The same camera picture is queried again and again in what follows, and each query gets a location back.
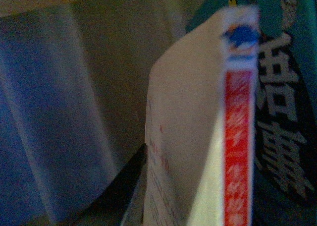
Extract teal book white characters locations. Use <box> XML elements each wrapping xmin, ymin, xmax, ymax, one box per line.
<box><xmin>186</xmin><ymin>0</ymin><xmax>317</xmax><ymax>226</ymax></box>

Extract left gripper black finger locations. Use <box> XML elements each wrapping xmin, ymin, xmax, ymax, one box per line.
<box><xmin>73</xmin><ymin>144</ymin><xmax>147</xmax><ymax>226</ymax></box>

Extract white book red spine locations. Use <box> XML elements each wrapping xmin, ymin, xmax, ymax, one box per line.
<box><xmin>120</xmin><ymin>5</ymin><xmax>260</xmax><ymax>226</ymax></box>

